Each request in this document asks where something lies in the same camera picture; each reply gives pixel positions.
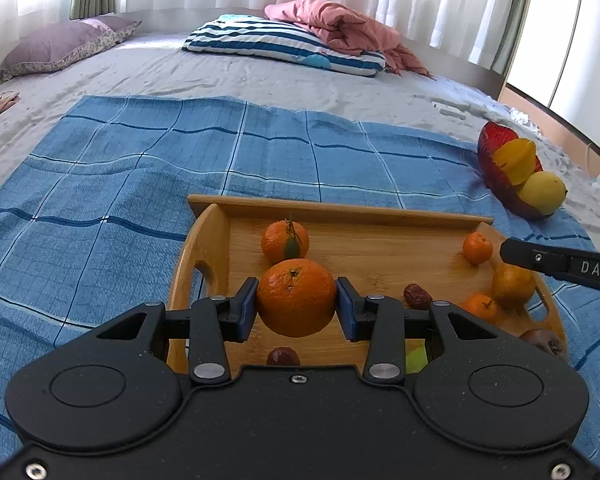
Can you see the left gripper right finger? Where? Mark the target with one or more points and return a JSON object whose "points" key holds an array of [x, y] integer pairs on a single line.
{"points": [[385, 324]]}

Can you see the grey bed sheet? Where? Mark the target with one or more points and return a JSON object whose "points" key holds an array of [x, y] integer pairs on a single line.
{"points": [[156, 65]]}

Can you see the blue checked blanket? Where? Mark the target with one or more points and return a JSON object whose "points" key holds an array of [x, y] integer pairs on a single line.
{"points": [[92, 221]]}

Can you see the small mandarin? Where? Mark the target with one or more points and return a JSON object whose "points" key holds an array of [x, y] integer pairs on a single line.
{"points": [[477, 249]]}

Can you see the medium mandarin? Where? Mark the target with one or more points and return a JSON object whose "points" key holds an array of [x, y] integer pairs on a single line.
{"points": [[483, 307]]}

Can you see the red jujube date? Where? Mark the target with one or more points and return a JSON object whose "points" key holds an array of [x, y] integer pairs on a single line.
{"points": [[283, 356], [416, 297]]}

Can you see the yellow mango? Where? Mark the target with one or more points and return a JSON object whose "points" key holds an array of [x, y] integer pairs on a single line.
{"points": [[544, 191]]}

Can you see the blue white striped pillow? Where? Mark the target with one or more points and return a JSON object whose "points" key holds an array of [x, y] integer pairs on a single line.
{"points": [[238, 34]]}

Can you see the yellow-orange citrus on tray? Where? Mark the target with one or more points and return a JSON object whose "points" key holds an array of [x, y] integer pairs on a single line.
{"points": [[512, 286]]}

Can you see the purple pillow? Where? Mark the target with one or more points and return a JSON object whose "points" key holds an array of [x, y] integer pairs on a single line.
{"points": [[61, 45]]}

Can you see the front green apple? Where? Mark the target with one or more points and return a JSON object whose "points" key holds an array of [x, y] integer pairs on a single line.
{"points": [[415, 356]]}

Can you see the dark purple round fruit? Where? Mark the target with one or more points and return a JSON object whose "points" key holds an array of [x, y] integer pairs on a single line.
{"points": [[547, 341]]}

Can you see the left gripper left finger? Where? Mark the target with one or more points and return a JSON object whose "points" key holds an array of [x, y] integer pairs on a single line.
{"points": [[207, 325]]}

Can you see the right green drape curtain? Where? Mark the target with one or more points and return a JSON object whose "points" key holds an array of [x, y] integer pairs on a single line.
{"points": [[514, 25]]}

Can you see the wooden serving tray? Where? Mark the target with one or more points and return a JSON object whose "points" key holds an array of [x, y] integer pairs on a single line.
{"points": [[377, 249]]}

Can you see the red glass fruit bowl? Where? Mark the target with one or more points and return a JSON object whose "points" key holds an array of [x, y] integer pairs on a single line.
{"points": [[492, 136]]}

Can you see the leafy mandarin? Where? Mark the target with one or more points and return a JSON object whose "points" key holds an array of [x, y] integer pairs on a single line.
{"points": [[284, 240]]}

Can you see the pink crumpled quilt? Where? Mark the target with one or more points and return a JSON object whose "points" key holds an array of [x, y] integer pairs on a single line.
{"points": [[348, 31]]}

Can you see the large orange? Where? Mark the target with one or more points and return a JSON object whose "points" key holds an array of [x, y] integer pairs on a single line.
{"points": [[296, 298]]}

